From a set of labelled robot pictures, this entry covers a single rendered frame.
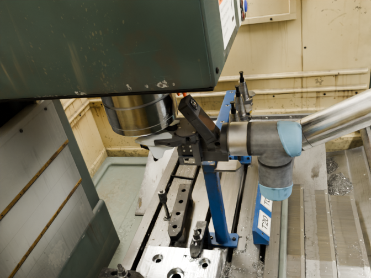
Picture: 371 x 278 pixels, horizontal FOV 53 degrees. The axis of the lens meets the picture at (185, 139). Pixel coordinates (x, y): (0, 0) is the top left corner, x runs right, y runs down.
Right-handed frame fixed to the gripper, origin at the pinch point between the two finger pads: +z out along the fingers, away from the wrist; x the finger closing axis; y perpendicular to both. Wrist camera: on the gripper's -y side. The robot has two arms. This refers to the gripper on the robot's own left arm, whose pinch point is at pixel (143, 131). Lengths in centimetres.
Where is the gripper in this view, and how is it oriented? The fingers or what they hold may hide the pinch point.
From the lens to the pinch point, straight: 87.5
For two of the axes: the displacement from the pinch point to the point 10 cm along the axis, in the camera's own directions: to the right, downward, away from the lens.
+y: 1.6, 8.3, 5.3
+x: 2.4, -5.5, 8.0
